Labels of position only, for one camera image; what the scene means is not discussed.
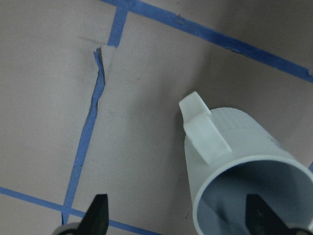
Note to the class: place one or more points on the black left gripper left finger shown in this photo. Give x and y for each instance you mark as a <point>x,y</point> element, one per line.
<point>94,222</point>

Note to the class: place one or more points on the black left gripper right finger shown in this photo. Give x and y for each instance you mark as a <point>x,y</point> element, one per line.
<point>262,220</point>

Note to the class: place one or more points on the light grey plastic cup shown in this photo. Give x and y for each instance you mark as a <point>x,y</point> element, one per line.
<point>228,156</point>

